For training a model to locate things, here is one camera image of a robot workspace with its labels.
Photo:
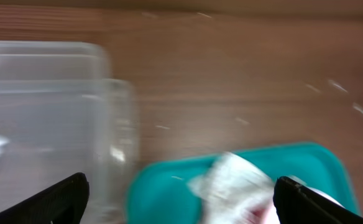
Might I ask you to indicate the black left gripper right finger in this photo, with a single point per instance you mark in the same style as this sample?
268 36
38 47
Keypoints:
297 204

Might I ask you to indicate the teal plastic tray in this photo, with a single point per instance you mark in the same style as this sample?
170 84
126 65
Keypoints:
160 193

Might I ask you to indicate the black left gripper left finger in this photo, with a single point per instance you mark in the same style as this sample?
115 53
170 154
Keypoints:
62 203

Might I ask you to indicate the clear plastic bin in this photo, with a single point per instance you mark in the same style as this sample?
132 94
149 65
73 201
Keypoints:
53 115

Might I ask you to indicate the clear bin lid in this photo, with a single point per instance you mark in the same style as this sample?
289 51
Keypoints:
116 151

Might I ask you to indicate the white torn wrapper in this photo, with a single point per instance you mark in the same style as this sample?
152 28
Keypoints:
232 191

